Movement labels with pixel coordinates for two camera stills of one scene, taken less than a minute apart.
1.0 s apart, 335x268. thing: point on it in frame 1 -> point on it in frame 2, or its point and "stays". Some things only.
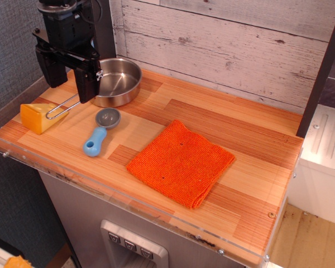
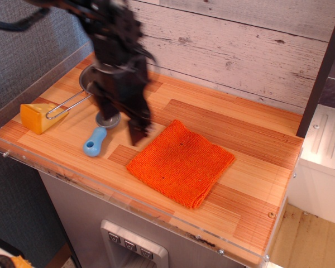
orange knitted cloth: x=186 y=165 stays
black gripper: x=69 y=38 -> x=121 y=83
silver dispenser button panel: x=124 y=249 stays
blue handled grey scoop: x=105 y=118 stays
